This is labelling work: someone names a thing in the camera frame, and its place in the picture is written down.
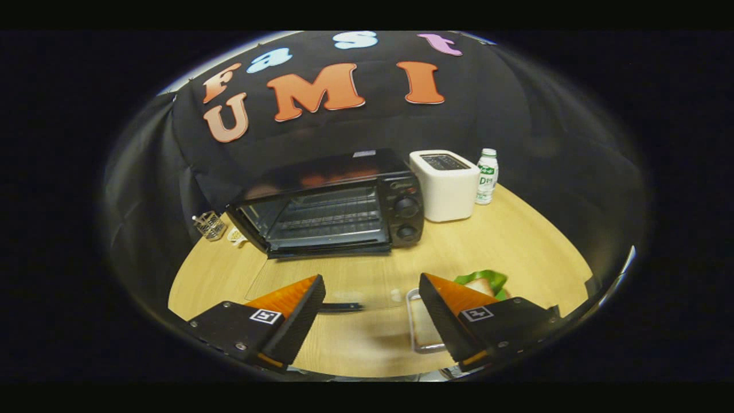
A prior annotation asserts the lettuce sandwich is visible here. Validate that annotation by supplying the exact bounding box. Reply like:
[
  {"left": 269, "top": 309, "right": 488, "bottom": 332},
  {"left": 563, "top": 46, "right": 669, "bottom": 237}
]
[{"left": 411, "top": 270, "right": 509, "bottom": 348}]

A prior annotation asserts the black toaster oven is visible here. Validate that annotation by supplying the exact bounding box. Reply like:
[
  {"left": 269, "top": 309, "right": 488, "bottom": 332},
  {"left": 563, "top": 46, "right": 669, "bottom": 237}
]
[{"left": 225, "top": 148, "right": 425, "bottom": 314}]

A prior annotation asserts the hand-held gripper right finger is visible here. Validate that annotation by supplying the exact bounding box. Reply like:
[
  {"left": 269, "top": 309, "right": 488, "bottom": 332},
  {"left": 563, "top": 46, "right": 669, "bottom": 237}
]
[{"left": 419, "top": 272, "right": 561, "bottom": 372}]

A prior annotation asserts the white toaster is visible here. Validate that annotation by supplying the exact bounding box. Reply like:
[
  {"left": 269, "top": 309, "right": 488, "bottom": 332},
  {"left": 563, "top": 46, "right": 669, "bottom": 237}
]
[{"left": 409, "top": 150, "right": 481, "bottom": 223}]

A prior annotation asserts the small metal tray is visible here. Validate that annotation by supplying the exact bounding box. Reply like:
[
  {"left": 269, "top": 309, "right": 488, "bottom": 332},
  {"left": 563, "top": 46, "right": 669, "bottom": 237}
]
[{"left": 406, "top": 288, "right": 449, "bottom": 354}]

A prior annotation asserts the white green-label bottle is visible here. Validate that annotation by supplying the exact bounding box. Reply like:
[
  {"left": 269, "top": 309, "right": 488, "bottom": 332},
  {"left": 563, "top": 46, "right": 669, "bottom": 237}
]
[{"left": 475, "top": 149, "right": 499, "bottom": 205}]

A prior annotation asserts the small wire basket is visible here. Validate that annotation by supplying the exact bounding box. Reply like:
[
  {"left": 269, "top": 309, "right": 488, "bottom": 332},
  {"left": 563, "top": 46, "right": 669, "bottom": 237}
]
[{"left": 193, "top": 211, "right": 228, "bottom": 241}]

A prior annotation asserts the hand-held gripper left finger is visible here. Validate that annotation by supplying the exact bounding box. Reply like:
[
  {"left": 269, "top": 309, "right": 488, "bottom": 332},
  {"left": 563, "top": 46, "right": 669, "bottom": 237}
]
[{"left": 186, "top": 274, "right": 326, "bottom": 372}]

